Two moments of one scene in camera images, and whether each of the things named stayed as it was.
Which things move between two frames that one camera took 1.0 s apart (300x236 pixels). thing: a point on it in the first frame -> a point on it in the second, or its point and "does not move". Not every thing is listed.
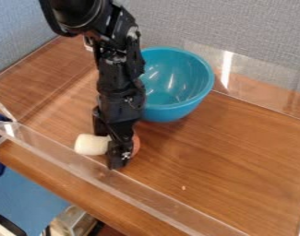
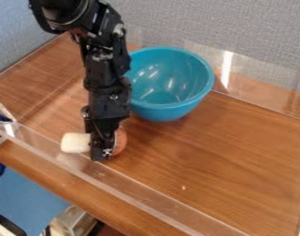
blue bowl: x=179 y=77 does not move
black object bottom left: x=18 y=230 does not move
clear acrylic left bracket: x=5 y=129 does not move
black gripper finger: x=101 y=125 -> x=90 y=127
